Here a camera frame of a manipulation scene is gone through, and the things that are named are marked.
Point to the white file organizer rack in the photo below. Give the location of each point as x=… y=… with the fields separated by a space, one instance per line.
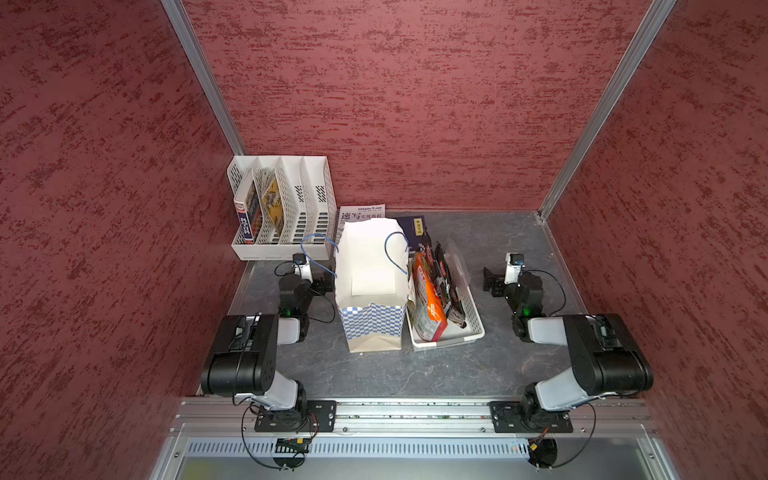
x=297 y=210

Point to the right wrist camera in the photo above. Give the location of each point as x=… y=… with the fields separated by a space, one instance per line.
x=514 y=267

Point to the dark navy notebook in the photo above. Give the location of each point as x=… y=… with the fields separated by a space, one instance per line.
x=415 y=230

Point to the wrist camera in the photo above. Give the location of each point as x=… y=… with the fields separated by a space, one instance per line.
x=514 y=267
x=302 y=266

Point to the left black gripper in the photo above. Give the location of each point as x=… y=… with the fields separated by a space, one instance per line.
x=318 y=283

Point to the aluminium rail base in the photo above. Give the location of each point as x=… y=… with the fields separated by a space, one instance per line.
x=419 y=428

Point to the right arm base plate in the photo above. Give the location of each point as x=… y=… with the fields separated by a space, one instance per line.
x=522 y=418

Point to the yellow magazine in rack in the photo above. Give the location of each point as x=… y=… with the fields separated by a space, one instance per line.
x=272 y=202

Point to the black red condiment packet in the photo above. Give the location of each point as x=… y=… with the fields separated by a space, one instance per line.
x=446 y=289

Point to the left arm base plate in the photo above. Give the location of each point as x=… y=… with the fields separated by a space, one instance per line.
x=318 y=416

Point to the orange condiment packet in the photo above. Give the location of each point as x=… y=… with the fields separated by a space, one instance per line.
x=429 y=318

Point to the blue white book in rack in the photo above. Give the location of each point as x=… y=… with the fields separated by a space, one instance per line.
x=247 y=207

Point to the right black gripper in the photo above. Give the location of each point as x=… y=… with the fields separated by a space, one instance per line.
x=498 y=281

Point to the white plastic tray basket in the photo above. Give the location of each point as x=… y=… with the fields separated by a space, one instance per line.
x=453 y=335

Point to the white blue checkered paper bag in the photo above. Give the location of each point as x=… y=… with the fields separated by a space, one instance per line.
x=372 y=284

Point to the white booklet with text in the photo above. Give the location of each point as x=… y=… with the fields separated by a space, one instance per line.
x=349 y=214

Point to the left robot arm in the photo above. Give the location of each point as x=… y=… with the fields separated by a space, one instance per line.
x=241 y=364

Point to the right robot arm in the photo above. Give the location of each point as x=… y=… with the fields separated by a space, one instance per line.
x=605 y=359

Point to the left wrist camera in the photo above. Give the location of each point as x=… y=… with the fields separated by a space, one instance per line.
x=302 y=266

